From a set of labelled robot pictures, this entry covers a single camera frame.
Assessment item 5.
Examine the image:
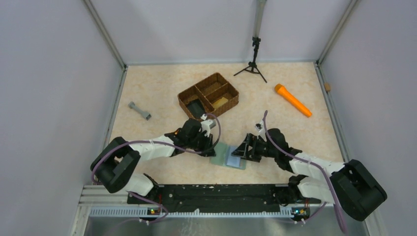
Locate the black camera tripod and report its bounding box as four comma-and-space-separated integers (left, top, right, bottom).
233, 37, 267, 83

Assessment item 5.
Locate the grey striped credit card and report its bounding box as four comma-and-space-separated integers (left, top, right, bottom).
225, 146, 242, 169

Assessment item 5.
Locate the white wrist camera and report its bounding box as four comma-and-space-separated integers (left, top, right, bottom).
255, 121, 265, 136
201, 114, 216, 137

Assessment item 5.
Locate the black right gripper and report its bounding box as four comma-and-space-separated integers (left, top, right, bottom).
232, 133, 278, 163

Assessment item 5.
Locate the green card holder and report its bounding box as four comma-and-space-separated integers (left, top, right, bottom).
209, 142, 246, 170

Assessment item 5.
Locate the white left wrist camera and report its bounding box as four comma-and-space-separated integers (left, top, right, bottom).
201, 114, 216, 137

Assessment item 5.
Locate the yellow card in basket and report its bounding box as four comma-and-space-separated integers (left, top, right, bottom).
212, 97, 229, 109

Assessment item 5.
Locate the aluminium frame rail front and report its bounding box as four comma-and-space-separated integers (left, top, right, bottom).
78, 184, 375, 218

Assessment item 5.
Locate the black item in basket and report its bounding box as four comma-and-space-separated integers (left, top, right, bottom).
186, 99, 206, 119

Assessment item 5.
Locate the orange flashlight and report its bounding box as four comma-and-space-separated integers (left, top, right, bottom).
274, 84, 312, 118

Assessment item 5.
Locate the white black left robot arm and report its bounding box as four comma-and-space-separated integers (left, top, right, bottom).
90, 118, 219, 203

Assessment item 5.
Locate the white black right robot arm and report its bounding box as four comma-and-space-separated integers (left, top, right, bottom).
232, 128, 387, 221

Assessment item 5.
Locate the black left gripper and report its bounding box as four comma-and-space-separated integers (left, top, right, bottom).
187, 131, 216, 157

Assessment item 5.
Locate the brown wicker divided basket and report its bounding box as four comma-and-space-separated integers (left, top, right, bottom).
178, 72, 239, 118

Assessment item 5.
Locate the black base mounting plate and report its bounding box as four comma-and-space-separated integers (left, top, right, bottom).
147, 184, 307, 213

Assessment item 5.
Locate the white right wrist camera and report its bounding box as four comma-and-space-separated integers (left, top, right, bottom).
255, 121, 265, 136

